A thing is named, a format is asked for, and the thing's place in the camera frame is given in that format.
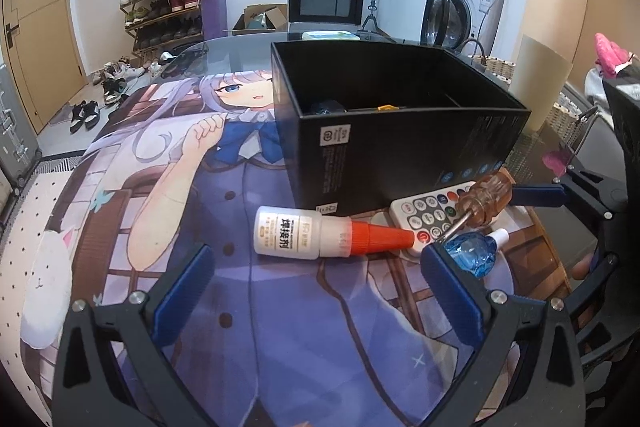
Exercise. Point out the black cardboard box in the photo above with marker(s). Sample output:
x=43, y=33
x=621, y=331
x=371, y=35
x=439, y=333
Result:
x=346, y=157

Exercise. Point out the purple bag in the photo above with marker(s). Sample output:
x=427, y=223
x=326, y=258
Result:
x=214, y=18

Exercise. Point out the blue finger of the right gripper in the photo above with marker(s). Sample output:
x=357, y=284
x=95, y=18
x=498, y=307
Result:
x=538, y=195

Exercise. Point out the open cardboard box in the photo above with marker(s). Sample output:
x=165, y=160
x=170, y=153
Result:
x=258, y=18

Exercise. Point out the white glue bottle orange cap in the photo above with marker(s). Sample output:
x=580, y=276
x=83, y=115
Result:
x=308, y=235

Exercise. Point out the amber handle screwdriver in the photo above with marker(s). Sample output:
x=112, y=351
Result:
x=473, y=205

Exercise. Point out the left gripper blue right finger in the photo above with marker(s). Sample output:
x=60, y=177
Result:
x=460, y=295

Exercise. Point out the silver suitcase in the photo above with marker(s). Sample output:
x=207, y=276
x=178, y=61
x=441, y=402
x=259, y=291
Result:
x=20, y=152

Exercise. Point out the white remote control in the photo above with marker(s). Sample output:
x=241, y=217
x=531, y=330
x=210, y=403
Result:
x=428, y=215

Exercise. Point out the person's right hand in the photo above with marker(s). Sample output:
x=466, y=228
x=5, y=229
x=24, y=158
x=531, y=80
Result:
x=582, y=268

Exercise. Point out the anime print desk mat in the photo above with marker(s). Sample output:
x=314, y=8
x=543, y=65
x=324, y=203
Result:
x=359, y=342

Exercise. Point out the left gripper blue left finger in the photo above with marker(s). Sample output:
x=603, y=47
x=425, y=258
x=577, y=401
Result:
x=176, y=293

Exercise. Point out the blue liquid bottle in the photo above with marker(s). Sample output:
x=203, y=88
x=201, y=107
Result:
x=475, y=252

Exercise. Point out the wooden entrance door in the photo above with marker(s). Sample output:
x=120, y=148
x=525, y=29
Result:
x=39, y=46

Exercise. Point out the white washing machine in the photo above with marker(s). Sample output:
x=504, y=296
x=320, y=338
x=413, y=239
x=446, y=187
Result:
x=466, y=26

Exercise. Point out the wicker basket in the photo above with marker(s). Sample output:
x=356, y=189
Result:
x=570, y=116

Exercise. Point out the beige cylindrical tumbler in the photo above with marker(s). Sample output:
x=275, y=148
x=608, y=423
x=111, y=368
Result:
x=538, y=78

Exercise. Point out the green tissue pack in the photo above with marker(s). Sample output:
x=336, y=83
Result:
x=341, y=35

